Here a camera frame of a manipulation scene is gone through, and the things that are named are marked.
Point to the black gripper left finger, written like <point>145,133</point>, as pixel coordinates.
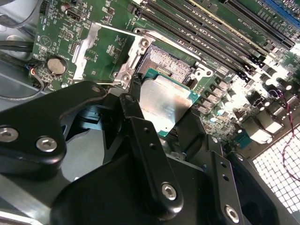
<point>23,122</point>

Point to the metal socket cover frame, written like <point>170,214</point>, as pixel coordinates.
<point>85,50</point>

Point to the silver-topped CPU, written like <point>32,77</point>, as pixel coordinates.
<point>164,103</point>

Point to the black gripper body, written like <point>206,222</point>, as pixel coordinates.
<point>105,199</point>

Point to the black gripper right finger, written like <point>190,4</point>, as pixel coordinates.
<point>218,157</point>

